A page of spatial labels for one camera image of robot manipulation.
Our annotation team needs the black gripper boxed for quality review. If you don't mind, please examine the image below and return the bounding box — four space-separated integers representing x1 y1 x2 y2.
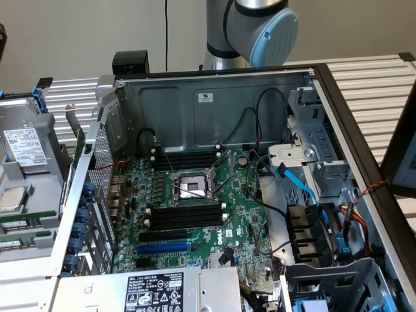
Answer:
0 22 8 60

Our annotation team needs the blue disk caddy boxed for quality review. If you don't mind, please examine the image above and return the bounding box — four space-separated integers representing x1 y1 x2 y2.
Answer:
0 86 49 115

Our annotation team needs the silver hard disk white label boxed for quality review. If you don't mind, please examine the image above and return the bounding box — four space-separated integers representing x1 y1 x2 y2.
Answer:
0 97 49 176

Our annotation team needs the green graphics card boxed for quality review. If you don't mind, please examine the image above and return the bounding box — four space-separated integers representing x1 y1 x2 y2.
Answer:
64 103 86 172

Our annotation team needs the black box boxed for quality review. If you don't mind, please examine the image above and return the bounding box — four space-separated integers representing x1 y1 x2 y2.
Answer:
112 51 151 75

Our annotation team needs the grey parts rack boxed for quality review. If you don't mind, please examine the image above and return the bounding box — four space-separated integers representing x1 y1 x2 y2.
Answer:
0 112 71 264

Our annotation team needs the silver CPU chip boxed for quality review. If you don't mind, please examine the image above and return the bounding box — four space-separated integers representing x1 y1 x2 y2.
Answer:
0 187 28 214

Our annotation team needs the open metal PC case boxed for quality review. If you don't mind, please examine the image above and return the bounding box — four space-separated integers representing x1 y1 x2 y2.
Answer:
0 63 416 312

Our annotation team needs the metal locking lever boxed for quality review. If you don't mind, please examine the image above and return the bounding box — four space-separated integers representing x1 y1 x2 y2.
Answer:
213 175 237 198
152 135 176 175

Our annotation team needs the CPU socket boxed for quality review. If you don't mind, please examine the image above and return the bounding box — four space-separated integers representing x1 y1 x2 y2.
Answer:
167 168 220 207

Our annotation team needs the metal socket cover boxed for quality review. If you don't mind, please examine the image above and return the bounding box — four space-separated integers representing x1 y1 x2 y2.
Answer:
209 148 235 196

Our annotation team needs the long black expansion slot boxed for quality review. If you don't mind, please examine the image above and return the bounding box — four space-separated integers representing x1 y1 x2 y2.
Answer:
138 229 189 243

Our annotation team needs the blue expansion slot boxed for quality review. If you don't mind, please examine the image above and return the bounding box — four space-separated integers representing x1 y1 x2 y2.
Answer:
136 240 191 256

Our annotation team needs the grey power supply unit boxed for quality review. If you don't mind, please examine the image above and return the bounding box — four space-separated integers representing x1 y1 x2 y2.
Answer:
48 266 243 312

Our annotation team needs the green Dell motherboard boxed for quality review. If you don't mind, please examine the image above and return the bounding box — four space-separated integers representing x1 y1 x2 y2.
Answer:
110 148 277 283

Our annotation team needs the silver chipset heatsink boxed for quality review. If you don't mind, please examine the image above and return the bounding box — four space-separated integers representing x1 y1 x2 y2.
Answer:
209 252 229 268

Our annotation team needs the metal disk bay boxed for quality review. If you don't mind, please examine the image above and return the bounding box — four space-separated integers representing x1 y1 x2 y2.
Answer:
268 87 355 199

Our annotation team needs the blue plastic latch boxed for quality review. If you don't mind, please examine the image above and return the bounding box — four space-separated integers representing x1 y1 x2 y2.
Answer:
336 232 350 257

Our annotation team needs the dark framed panel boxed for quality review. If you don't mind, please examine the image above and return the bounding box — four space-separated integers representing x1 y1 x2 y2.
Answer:
380 94 416 196

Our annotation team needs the grey drive cage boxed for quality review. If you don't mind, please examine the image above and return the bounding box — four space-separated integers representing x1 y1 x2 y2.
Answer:
282 256 391 312

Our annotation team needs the long black cable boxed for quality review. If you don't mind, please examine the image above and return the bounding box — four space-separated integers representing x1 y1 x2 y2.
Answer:
164 0 169 72

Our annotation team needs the black wire with plug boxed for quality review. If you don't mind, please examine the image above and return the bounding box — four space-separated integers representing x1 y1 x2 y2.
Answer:
136 127 161 159

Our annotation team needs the black red wire loop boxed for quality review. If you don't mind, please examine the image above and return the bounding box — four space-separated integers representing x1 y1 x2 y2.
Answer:
220 107 261 146

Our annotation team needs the tall black wire loop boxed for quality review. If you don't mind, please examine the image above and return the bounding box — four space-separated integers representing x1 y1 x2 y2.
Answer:
255 88 289 144

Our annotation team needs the thick black wire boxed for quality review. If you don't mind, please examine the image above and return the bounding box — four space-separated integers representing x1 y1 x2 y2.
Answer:
244 148 290 219

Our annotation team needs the blue SATA wire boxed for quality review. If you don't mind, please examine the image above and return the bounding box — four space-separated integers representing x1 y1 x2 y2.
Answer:
274 164 332 235

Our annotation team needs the yellow red power wire bundle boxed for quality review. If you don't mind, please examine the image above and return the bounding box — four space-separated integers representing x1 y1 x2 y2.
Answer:
337 203 373 254

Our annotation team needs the red black twisted wire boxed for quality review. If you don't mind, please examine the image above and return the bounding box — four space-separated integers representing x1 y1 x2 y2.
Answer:
354 179 391 204

